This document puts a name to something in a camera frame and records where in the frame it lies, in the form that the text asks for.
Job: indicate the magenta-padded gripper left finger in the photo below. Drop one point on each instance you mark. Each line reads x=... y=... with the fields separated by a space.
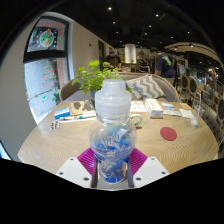
x=73 y=171

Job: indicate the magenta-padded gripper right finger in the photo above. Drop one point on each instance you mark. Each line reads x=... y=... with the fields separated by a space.
x=150 y=170

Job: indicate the clear blue-labelled water bottle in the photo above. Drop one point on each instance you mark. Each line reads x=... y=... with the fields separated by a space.
x=112 y=133

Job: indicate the flat round red coaster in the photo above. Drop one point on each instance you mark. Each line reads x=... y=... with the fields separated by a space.
x=168 y=133

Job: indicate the silver pill blister pack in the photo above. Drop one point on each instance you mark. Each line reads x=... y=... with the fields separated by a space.
x=55 y=125

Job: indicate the pale green mug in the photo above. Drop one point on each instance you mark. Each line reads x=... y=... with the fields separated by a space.
x=139 y=118

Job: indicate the white pen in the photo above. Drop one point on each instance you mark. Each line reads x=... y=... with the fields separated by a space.
x=78 y=117

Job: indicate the blue and white box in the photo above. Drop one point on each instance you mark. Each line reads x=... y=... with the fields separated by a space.
x=62 y=113

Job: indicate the small white orange box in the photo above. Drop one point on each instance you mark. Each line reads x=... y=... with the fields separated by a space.
x=154 y=107

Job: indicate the brown paper bag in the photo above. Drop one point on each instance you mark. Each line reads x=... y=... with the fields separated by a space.
x=80 y=107

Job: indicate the printed paper leaflet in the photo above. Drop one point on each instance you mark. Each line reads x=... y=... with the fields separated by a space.
x=138 y=106

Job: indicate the white paper napkin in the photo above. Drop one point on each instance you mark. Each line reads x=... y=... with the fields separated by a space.
x=186 y=113

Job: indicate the clear plastic cup with straw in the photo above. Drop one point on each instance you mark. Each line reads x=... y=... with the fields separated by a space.
x=196 y=117

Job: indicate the yellow square card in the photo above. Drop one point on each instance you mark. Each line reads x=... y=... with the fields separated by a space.
x=185 y=106

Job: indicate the grey tufted chair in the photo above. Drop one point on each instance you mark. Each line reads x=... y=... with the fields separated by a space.
x=213 y=126

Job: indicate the grey curved sofa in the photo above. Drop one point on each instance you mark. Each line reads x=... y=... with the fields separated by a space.
x=168 y=90

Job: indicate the grey white chevron cushion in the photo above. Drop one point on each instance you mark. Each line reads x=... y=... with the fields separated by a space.
x=146 y=87

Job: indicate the group of dining chairs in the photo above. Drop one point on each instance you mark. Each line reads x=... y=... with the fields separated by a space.
x=193 y=87

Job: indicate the green potted plant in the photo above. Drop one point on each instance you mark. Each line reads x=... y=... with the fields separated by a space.
x=91 y=78

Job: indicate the white round pillar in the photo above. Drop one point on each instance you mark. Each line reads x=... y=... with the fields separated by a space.
x=130 y=53

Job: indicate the framed food poster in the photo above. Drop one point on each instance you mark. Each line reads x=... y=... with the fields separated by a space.
x=46 y=38

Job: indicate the group of ceiling spotlights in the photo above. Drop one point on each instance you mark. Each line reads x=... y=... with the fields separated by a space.
x=109 y=8

